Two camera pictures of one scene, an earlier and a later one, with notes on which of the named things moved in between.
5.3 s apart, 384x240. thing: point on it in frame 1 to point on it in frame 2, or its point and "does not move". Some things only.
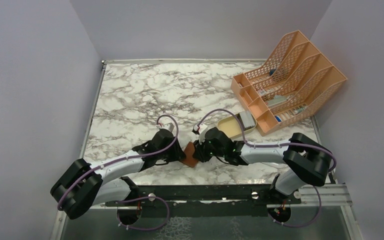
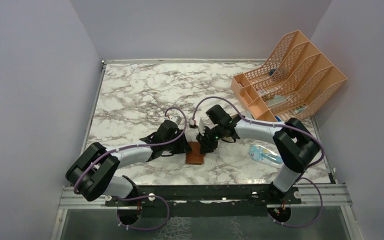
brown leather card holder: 189,151 does not move
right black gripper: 199,153 to 206,145
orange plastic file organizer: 296,82 does not move
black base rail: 205,200 does not move
